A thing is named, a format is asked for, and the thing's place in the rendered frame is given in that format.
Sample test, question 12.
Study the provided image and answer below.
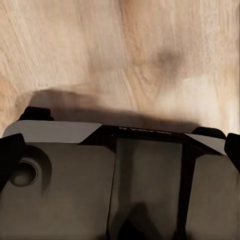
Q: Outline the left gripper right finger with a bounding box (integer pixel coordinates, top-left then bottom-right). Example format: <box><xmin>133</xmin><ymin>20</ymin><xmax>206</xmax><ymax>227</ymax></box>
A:
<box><xmin>224</xmin><ymin>132</ymin><xmax>240</xmax><ymax>173</ymax></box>

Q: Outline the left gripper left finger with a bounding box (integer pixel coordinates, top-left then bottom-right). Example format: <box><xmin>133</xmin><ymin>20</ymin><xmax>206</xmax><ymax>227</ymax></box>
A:
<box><xmin>0</xmin><ymin>133</ymin><xmax>26</xmax><ymax>193</ymax></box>

